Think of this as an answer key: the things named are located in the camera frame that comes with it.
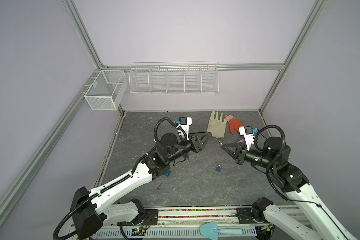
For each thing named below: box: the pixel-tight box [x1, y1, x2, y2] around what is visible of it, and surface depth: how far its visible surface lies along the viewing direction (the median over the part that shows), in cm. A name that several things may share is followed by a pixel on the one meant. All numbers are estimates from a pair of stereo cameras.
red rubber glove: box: [225, 114, 244, 134], surface depth 115 cm
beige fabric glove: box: [206, 111, 227, 139], surface depth 114 cm
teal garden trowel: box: [199, 221, 244, 240], surface depth 71 cm
